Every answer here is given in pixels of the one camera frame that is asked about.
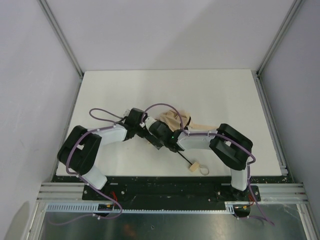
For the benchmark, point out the grey cable duct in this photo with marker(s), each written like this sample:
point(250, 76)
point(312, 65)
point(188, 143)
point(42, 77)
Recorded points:
point(107, 208)

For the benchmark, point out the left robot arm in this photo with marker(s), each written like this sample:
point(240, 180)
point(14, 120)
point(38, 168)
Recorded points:
point(79, 151)

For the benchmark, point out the left aluminium frame post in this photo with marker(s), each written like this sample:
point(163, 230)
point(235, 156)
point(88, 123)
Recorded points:
point(48, 13)

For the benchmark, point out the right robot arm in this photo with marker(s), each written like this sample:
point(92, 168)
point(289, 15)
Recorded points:
point(230, 146)

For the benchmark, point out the right aluminium frame post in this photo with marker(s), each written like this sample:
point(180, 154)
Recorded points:
point(280, 34)

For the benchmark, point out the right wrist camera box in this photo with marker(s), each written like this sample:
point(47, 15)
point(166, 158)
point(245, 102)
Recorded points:
point(148, 122)

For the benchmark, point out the beige folding umbrella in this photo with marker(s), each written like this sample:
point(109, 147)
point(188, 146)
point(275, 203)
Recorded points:
point(174, 121)

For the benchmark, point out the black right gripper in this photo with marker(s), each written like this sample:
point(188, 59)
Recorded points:
point(185, 122)

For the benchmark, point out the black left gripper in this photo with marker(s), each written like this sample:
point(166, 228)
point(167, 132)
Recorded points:
point(136, 129)

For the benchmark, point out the aluminium frame post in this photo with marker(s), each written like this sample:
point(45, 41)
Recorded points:
point(48, 13)
point(280, 34)

